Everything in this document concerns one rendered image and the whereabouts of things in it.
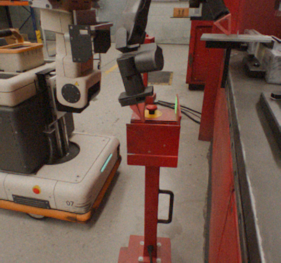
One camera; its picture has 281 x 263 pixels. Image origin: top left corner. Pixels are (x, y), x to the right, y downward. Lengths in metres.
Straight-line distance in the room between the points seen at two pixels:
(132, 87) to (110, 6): 8.05
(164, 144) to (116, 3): 8.03
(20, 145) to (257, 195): 1.16
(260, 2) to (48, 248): 2.00
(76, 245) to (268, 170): 1.15
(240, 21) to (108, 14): 6.99
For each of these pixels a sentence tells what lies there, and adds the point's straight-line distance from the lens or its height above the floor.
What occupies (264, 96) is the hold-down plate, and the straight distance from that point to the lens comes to 0.71.
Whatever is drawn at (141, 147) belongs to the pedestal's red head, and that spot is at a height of 0.73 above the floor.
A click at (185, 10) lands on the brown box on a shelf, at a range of 3.46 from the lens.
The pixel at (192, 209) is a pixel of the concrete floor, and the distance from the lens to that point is 1.59.
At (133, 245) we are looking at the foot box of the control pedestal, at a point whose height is 0.12.
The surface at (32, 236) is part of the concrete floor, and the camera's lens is 1.54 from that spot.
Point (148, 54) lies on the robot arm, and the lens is 0.63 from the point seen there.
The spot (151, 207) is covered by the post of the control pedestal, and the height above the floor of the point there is 0.42.
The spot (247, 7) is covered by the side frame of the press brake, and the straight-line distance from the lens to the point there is 2.02.
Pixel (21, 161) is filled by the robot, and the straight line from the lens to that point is 1.41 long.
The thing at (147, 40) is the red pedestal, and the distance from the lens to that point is 2.82.
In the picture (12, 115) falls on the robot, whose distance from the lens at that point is 1.29.
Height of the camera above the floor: 1.12
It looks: 26 degrees down
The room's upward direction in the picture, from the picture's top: straight up
